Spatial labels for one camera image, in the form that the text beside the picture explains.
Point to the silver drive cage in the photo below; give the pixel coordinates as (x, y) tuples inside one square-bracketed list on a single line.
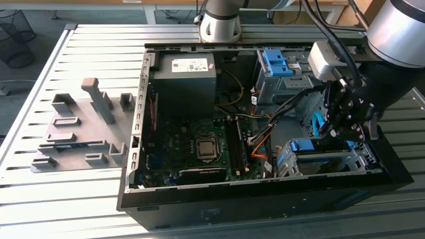
[(288, 85)]

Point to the silver disk bay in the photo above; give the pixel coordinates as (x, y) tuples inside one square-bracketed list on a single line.
[(326, 155)]

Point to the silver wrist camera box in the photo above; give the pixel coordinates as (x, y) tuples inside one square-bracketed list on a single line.
[(320, 62)]

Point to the green motherboard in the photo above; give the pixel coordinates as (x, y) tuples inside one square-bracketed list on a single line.
[(179, 139)]

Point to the black PC case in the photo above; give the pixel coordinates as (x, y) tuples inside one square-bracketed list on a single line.
[(232, 206)]

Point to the dark blue RAM stick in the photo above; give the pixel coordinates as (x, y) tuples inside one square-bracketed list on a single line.
[(69, 145)]

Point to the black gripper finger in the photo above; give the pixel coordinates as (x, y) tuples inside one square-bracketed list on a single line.
[(338, 104), (353, 130)]

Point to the grey parts rack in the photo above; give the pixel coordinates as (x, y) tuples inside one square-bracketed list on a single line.
[(85, 134)]

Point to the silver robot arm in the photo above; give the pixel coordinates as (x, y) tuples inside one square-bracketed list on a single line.
[(219, 27)]

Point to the silver CPU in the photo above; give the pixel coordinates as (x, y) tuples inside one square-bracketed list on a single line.
[(205, 147)]

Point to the black RAM stick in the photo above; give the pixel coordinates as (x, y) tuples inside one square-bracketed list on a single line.
[(241, 147)]

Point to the grey floor box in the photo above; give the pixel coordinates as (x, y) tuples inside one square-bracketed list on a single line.
[(3, 90)]

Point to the blue plastic drive latch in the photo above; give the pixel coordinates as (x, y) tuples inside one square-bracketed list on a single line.
[(277, 69)]

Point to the grey power supply unit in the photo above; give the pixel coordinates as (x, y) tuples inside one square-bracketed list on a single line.
[(185, 87)]

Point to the wooden cabinet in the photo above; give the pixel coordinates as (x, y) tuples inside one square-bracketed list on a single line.
[(346, 18)]

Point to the black graphics card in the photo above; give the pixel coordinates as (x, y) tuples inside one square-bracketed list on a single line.
[(203, 175)]

